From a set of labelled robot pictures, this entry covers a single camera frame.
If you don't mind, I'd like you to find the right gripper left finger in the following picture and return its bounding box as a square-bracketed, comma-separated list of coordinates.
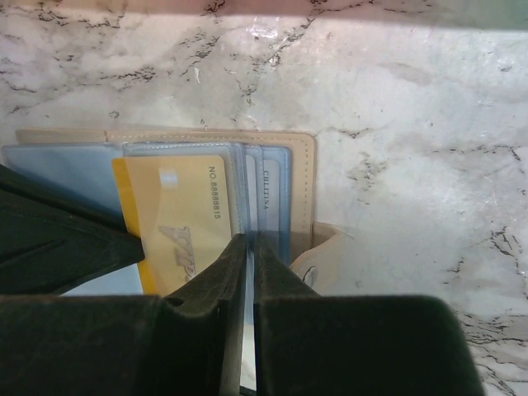
[1, 234, 248, 395]

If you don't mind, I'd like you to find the gold card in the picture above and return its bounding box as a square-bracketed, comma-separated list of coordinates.
[111, 155, 233, 296]

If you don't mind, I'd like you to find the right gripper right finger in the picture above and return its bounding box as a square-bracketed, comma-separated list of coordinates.
[253, 234, 484, 395]

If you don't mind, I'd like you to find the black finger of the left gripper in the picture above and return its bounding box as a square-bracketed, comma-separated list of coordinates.
[1, 167, 144, 295]

